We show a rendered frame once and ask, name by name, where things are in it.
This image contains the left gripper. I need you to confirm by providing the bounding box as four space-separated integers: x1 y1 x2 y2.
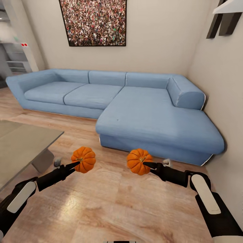
46 161 80 186

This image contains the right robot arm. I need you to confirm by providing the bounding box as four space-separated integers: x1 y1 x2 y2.
143 159 243 243

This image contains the pumpkin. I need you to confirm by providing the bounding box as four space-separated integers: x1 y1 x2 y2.
127 149 153 176
71 147 96 173

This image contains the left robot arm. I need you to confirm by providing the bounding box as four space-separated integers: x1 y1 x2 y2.
0 157 80 242

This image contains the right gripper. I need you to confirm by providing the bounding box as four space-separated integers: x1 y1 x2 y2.
143 162 177 184

